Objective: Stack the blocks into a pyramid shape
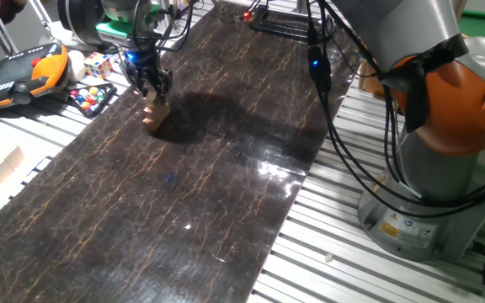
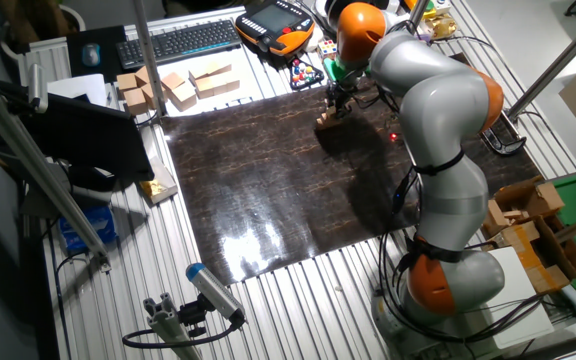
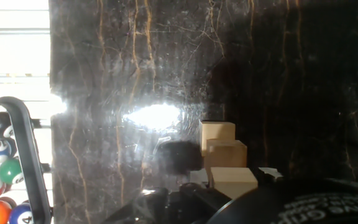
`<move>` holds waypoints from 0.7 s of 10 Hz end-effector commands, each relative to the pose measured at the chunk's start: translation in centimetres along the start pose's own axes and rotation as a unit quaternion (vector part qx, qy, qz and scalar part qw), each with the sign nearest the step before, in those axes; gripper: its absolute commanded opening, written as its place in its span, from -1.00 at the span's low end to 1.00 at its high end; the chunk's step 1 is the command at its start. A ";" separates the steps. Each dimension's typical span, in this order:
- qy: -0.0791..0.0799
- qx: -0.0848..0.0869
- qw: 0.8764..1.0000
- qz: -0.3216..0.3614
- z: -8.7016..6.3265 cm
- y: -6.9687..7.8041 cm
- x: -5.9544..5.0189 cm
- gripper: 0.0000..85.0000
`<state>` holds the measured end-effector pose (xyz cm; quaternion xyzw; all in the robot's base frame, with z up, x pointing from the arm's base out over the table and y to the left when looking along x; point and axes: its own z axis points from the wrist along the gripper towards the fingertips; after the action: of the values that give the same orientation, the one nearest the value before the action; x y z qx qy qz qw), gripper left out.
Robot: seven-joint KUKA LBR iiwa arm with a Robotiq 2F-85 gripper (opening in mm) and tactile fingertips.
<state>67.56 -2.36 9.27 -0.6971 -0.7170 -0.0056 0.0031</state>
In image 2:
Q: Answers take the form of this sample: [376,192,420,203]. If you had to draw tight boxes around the grey blue computer mouse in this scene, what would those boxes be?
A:
[81,42,102,68]

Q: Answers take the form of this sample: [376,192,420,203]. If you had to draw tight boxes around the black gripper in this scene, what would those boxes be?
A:
[324,79,358,119]

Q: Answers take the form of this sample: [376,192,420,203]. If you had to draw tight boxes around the silver camera blue cap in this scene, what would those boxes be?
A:
[185,262,247,324]

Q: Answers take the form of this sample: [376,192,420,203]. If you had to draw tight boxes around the blue packet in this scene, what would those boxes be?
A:
[58,205,118,254]

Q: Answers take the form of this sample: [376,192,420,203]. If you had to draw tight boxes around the black keyboard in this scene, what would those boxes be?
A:
[115,18,243,70]

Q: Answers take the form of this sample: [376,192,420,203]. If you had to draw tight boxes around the cardboard box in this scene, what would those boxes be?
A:
[492,174,576,295]

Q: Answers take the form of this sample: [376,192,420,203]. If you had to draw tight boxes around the orange black teach pendant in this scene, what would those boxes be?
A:
[234,0,317,57]

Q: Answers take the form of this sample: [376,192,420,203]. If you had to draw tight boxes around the black adapter with blue light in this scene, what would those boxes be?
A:
[390,172,412,215]

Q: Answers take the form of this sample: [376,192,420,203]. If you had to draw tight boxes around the short aluminium extrusion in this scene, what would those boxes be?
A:
[142,292,203,360]

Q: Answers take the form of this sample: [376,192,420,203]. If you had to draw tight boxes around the long aluminium beam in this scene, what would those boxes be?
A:
[0,69,113,274]

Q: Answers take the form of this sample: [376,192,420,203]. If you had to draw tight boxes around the yellow and white small items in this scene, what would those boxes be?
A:
[402,0,453,20]

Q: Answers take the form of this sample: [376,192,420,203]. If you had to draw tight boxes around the small board with red light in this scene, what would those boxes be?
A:
[386,117,405,147]

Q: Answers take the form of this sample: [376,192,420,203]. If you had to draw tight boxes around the black camera cable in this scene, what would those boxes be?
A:
[121,314,247,350]

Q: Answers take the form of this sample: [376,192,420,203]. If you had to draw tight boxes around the silver camera on beam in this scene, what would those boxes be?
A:
[27,62,49,114]

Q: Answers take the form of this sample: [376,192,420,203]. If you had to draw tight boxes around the white box with gold foil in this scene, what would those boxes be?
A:
[139,157,179,205]

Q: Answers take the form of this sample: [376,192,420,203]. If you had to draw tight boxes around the black triangular ball tray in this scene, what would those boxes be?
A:
[289,58,326,92]

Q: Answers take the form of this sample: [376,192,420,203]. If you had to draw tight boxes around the black mouse pad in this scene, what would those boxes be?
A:
[66,24,128,84]

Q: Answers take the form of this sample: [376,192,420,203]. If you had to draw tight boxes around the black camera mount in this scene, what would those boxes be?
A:
[177,294,219,339]

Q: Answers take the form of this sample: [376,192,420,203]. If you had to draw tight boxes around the white paper sheet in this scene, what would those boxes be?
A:
[46,73,108,107]

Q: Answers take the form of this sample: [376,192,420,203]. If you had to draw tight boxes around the golden transparent item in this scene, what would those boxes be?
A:
[423,14,458,40]

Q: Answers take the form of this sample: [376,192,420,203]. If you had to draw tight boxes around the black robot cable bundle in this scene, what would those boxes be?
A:
[352,19,549,346]

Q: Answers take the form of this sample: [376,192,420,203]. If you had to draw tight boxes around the light wooden block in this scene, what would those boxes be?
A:
[480,198,512,237]

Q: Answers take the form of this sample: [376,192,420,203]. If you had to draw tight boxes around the white board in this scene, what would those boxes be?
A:
[482,247,555,350]

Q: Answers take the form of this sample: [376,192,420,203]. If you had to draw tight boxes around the rubik's cube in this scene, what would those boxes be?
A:
[317,39,338,64]

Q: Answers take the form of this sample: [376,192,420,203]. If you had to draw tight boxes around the white round rim bin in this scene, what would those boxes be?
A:
[0,3,88,71]

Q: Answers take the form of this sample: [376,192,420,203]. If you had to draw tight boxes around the black monitor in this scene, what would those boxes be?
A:
[0,79,155,184]

